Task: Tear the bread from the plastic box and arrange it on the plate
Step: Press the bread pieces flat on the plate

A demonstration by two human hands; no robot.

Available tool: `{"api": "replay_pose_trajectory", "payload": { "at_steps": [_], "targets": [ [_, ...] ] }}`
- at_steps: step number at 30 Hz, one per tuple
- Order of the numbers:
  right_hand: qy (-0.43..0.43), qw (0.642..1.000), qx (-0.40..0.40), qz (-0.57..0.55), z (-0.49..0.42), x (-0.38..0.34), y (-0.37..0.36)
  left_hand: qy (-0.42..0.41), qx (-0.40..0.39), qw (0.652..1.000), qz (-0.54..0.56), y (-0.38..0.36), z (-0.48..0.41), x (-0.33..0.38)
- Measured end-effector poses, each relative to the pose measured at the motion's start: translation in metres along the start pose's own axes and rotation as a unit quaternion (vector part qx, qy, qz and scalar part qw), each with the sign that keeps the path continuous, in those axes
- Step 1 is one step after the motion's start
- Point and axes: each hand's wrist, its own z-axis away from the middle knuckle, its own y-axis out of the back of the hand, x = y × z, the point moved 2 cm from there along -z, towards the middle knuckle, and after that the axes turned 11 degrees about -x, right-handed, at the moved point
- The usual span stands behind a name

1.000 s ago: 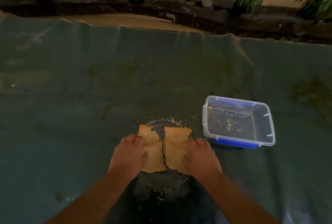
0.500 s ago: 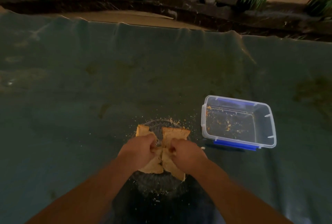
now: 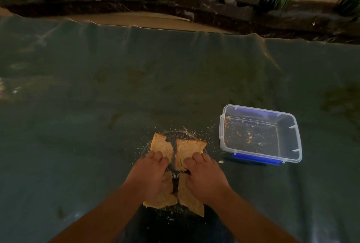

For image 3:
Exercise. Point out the person's right hand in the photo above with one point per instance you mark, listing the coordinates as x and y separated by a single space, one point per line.
208 179

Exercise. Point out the person's left forearm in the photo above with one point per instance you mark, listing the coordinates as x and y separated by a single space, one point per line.
104 217

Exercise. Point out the person's right forearm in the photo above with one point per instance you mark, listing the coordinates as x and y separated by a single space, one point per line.
253 220

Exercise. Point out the clear plastic container, blue clips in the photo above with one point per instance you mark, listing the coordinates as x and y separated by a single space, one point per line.
258 136

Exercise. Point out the person's dark trousers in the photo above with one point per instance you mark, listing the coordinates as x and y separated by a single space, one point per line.
174 230

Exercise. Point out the person's left hand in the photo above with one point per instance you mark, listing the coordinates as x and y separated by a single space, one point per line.
147 178

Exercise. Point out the person's right little finger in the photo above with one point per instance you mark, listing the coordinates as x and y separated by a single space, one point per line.
215 164

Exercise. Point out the person's right middle finger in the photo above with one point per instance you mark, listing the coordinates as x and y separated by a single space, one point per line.
198 160

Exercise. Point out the teal plastic sheet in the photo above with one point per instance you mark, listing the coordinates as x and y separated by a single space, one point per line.
84 96

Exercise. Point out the person's right thumb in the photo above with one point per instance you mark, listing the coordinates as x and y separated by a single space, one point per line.
188 184

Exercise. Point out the clear glass plate, striped centre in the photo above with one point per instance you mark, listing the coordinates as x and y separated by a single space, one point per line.
172 136

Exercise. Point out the dark stone ledge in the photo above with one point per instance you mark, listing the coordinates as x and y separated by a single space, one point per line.
197 6

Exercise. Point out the person's left thumb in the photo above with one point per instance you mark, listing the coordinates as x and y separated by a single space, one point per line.
168 182

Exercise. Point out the narrow torn flatbread piece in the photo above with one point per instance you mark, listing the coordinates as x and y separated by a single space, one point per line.
161 144

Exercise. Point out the beige flat board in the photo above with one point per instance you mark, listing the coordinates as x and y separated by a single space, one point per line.
140 22

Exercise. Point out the wide torn flatbread piece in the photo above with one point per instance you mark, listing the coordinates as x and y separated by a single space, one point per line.
191 148

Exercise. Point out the scatter of bread crumbs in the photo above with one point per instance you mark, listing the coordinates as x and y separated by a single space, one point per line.
186 131

